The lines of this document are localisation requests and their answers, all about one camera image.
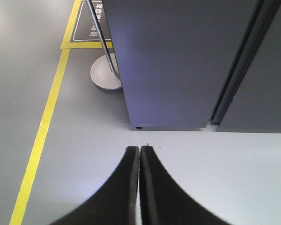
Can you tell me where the fridge door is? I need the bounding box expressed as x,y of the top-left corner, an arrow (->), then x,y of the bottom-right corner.
103,0 -> 257,130

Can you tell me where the yellow floor tape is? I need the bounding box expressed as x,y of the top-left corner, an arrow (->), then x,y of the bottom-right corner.
9,0 -> 102,225

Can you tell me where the dark grey fridge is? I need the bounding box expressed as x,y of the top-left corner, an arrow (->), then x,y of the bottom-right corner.
211,0 -> 281,133

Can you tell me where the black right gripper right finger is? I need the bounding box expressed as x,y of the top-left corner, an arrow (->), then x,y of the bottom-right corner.
140,146 -> 228,225

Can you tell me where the silver sign stand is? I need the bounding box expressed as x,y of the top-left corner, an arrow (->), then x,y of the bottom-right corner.
86,0 -> 122,90

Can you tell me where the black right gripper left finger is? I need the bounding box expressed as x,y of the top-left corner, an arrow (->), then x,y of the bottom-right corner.
52,146 -> 140,225

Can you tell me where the dark floor label sign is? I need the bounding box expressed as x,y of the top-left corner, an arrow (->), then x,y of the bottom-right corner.
71,0 -> 111,42

